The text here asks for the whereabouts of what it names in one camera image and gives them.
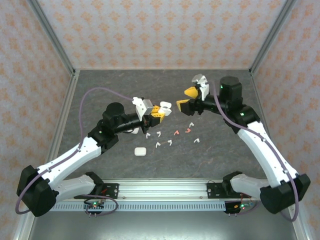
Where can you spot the aluminium base beam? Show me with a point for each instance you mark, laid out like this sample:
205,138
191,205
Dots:
162,190

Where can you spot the aluminium table edge rail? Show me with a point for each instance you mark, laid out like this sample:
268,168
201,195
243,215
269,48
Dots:
260,105
162,68
70,97

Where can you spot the white earbud charging case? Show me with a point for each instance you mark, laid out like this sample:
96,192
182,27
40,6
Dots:
140,151
135,131
165,104

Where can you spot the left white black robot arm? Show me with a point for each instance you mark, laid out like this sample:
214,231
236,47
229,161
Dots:
75,152

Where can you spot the grey metal panel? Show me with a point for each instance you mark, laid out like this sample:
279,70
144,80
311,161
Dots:
162,227

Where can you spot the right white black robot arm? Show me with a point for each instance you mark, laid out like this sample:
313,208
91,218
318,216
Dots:
267,152

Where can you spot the small circuit board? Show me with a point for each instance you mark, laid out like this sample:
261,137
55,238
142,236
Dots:
236,207
95,205

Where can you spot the aluminium frame post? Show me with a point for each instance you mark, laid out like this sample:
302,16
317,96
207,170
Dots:
270,37
54,37

